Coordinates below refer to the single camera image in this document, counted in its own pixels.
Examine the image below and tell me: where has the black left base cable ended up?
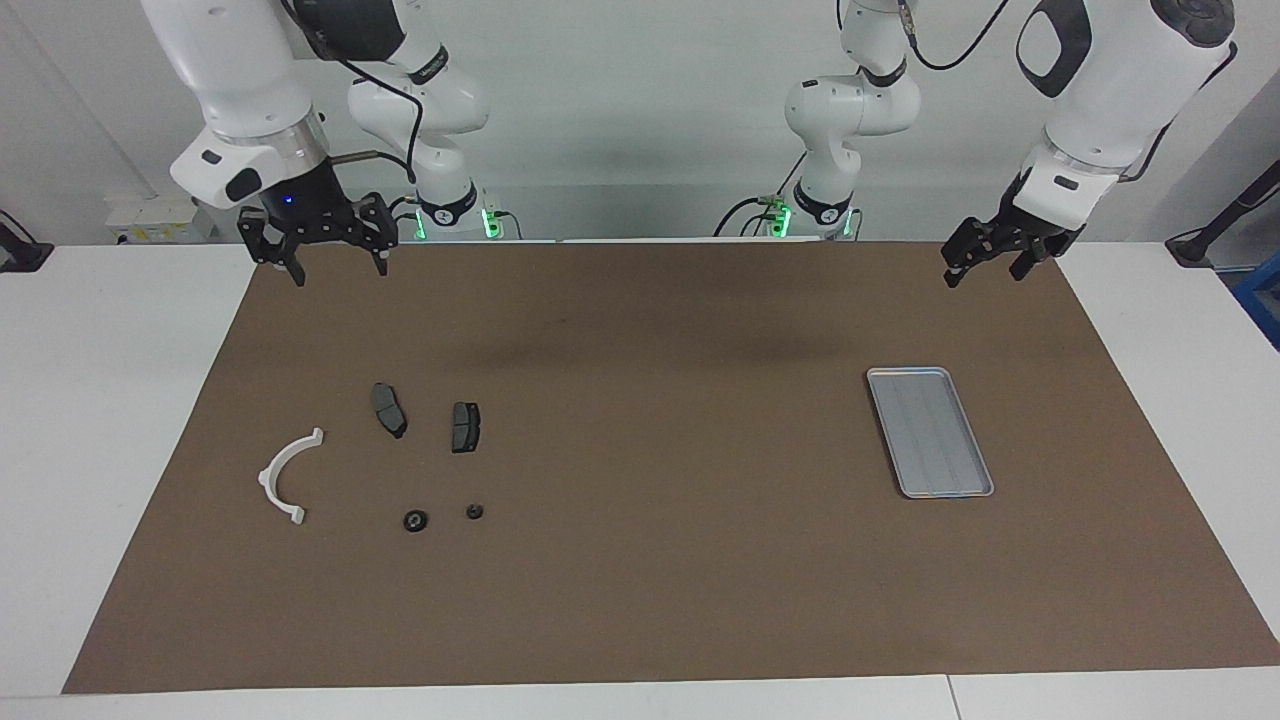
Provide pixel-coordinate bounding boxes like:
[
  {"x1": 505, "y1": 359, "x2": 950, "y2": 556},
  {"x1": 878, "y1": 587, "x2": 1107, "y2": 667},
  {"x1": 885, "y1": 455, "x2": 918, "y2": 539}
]
[{"x1": 712, "y1": 150, "x2": 811, "y2": 239}]

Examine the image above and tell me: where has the white wall power box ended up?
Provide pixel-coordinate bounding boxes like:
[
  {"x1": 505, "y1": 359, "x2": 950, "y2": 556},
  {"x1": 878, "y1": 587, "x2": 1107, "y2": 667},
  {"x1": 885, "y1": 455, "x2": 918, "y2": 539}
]
[{"x1": 105, "y1": 195, "x2": 216, "y2": 244}]

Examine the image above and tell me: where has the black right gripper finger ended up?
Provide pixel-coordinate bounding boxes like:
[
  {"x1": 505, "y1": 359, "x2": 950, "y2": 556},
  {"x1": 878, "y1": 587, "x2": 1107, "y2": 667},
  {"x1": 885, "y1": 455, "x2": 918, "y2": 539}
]
[
  {"x1": 240, "y1": 212, "x2": 306, "y2": 288},
  {"x1": 358, "y1": 193, "x2": 397, "y2": 276}
]

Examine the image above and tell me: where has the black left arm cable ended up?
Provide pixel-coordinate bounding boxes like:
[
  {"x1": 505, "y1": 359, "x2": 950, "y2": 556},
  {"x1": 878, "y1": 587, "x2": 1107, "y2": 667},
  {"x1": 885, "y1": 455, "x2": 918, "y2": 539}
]
[{"x1": 900, "y1": 0, "x2": 1238, "y2": 183}]

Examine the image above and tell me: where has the black stand mount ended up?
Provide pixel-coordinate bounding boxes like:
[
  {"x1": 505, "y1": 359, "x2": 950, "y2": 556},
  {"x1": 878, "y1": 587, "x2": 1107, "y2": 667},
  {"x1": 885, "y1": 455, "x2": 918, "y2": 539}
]
[{"x1": 1165, "y1": 160, "x2": 1280, "y2": 266}]

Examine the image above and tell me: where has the blue crate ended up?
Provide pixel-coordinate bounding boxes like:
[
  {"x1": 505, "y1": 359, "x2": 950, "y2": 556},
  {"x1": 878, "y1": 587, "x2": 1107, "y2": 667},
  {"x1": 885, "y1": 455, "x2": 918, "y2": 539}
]
[{"x1": 1232, "y1": 255, "x2": 1280, "y2": 351}]

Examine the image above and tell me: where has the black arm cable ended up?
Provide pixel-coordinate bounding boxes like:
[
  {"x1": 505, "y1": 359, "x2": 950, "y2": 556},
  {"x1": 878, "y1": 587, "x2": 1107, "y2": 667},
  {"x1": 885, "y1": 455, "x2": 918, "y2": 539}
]
[
  {"x1": 285, "y1": 0, "x2": 419, "y2": 186},
  {"x1": 900, "y1": 0, "x2": 1238, "y2": 183}
]

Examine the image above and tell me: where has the black table clamp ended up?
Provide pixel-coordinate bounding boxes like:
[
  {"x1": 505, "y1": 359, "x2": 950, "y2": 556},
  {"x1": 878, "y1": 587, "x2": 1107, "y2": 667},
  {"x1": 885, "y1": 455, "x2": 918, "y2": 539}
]
[{"x1": 0, "y1": 210, "x2": 53, "y2": 273}]

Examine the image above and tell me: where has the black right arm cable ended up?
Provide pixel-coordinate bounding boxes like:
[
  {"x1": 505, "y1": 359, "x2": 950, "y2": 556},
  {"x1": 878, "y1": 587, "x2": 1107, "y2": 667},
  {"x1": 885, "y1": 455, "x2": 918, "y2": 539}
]
[{"x1": 285, "y1": 0, "x2": 419, "y2": 186}]

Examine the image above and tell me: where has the white curved plastic bracket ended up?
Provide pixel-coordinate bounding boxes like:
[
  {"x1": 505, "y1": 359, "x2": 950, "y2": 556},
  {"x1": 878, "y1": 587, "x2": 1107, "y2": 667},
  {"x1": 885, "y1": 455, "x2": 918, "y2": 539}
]
[{"x1": 257, "y1": 428, "x2": 326, "y2": 526}]

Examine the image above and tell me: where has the silver metal tray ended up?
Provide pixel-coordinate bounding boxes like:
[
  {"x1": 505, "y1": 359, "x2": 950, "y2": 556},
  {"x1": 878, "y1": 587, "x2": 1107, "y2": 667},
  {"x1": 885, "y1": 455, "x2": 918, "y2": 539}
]
[{"x1": 866, "y1": 366, "x2": 995, "y2": 499}]

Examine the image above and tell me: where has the brown table mat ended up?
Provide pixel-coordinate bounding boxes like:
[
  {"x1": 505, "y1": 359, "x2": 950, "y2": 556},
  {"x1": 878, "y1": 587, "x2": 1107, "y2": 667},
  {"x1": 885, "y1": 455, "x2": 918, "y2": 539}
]
[{"x1": 62, "y1": 240, "x2": 1280, "y2": 695}]

